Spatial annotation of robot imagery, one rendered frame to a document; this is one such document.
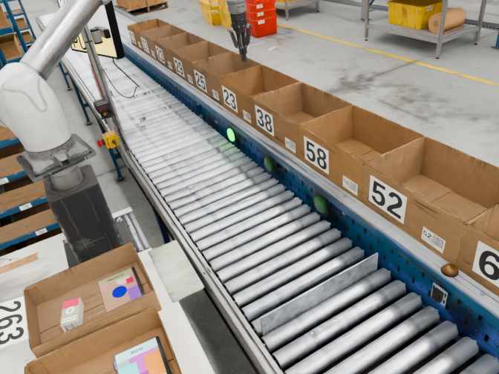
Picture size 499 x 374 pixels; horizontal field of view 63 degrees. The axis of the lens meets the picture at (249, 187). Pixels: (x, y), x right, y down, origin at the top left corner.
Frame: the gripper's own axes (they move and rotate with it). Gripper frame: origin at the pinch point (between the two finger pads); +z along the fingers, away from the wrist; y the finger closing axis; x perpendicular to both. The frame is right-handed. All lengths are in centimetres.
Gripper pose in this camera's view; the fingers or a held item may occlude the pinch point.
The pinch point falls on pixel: (243, 54)
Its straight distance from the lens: 216.8
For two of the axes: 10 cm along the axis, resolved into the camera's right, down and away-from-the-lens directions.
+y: 8.6, -3.8, 3.3
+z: 1.3, 8.1, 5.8
